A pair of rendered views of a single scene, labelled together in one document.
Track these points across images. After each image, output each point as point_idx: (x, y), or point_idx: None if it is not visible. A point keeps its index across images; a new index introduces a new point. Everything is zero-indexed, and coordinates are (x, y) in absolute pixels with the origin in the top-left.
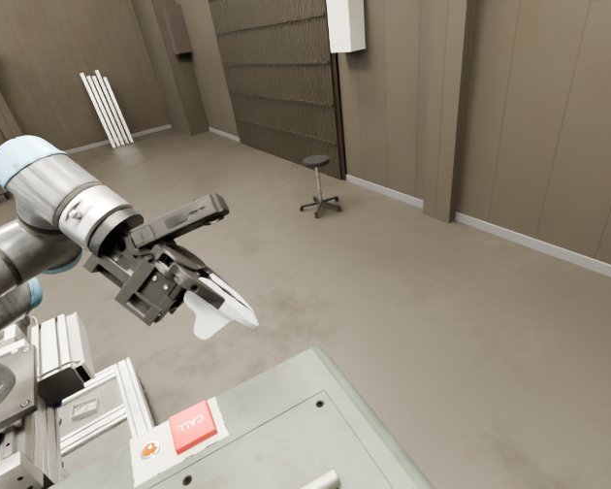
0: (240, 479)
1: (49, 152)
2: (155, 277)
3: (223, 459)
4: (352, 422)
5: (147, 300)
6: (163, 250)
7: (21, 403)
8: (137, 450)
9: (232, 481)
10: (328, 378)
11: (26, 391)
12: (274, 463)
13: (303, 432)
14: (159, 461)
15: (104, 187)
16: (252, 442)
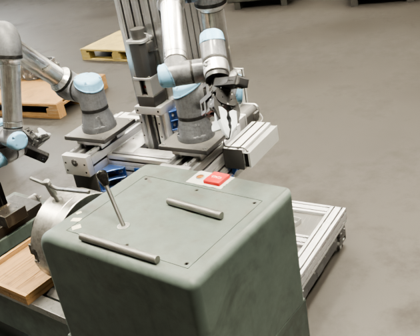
0: (205, 199)
1: (213, 38)
2: (211, 99)
3: (210, 193)
4: (251, 213)
5: (205, 106)
6: (216, 90)
7: (204, 147)
8: (197, 174)
9: (203, 199)
10: (270, 199)
11: (210, 144)
12: (217, 203)
13: (236, 204)
14: (198, 181)
15: (221, 58)
16: (221, 195)
